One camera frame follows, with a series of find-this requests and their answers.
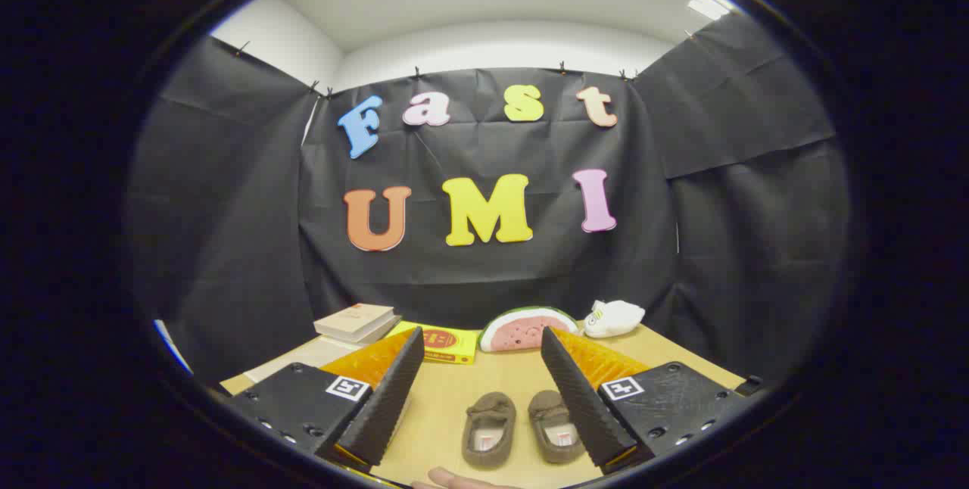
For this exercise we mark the watermelon slice plush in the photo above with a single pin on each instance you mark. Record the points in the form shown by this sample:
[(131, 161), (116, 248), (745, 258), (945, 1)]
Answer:
[(522, 330)]

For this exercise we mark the small ceiling light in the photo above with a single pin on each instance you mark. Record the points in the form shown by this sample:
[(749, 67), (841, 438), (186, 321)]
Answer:
[(708, 6)]

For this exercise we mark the yellow book with red circle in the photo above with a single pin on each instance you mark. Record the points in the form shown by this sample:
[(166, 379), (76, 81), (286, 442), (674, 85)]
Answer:
[(447, 341)]

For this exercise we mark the white plush toy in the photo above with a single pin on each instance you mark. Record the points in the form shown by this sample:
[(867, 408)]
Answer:
[(617, 319)]

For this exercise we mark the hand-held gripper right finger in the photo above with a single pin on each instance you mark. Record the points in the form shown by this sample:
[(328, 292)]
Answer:
[(583, 406)]

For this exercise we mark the black table edge bracket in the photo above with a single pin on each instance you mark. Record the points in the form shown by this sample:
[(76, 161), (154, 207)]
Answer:
[(749, 385)]

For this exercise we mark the brown fuzzy shoe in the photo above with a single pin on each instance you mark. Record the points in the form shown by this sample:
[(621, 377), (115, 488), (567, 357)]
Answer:
[(546, 407), (490, 404)]

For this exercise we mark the cream fabric storage box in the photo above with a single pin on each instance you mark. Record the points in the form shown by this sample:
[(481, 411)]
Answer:
[(303, 356)]

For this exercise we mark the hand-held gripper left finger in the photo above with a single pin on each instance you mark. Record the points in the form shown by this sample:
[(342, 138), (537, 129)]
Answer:
[(390, 398)]

